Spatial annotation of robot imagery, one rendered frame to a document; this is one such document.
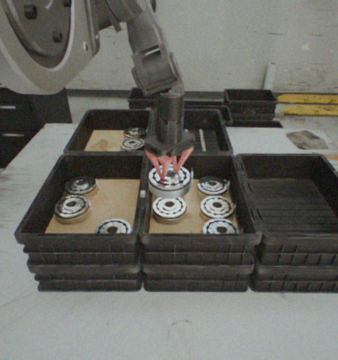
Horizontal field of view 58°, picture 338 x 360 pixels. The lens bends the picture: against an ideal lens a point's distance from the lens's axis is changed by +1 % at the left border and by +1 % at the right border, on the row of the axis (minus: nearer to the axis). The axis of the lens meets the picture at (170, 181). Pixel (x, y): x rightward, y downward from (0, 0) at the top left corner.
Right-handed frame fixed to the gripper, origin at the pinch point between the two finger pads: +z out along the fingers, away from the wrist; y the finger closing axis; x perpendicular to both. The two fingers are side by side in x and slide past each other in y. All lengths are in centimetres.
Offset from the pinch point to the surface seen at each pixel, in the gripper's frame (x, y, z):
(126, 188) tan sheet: -26.7, -5.8, 22.7
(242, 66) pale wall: -173, -303, 66
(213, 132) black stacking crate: -32, -62, 23
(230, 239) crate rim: 17.5, -3.3, 12.5
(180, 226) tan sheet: -0.2, -5.2, 22.2
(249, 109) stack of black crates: -74, -165, 54
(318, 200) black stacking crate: 23, -46, 22
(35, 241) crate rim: -15.5, 29.5, 13.9
